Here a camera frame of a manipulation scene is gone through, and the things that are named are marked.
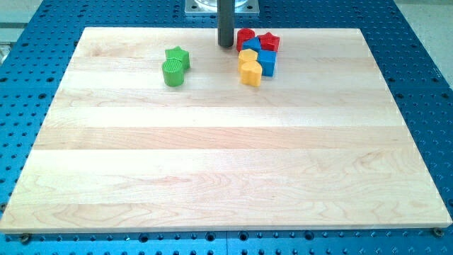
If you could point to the blue cube block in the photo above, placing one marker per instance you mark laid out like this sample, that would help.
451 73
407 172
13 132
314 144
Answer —
267 60

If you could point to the yellow heart block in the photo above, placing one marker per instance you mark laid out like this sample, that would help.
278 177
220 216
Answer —
251 73

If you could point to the red star block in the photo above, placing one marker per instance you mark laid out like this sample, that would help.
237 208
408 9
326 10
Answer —
269 42

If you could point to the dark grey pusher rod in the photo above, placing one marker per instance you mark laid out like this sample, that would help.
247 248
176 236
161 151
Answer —
225 23

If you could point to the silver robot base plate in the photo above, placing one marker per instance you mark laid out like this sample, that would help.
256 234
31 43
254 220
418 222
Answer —
209 7

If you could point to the left corner bolt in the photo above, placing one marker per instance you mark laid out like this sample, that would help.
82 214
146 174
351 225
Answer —
24 238

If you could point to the green cylinder block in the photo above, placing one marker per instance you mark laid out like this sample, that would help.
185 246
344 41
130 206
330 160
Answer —
173 72

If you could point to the yellow hexagon block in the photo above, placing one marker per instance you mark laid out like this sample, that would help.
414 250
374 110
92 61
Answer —
247 55

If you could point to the light wooden board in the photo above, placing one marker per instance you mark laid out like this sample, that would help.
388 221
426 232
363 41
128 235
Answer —
319 145

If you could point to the red cylinder block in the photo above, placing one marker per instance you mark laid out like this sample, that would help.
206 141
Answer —
243 35

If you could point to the green star block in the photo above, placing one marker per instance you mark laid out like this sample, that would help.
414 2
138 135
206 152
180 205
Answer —
179 54

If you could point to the right corner bolt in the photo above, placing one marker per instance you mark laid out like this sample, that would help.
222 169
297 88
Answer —
438 232

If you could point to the corner bolt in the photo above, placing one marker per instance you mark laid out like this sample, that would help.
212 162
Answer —
24 238
438 232

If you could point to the small blue block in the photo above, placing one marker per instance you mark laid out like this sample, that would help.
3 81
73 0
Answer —
252 44

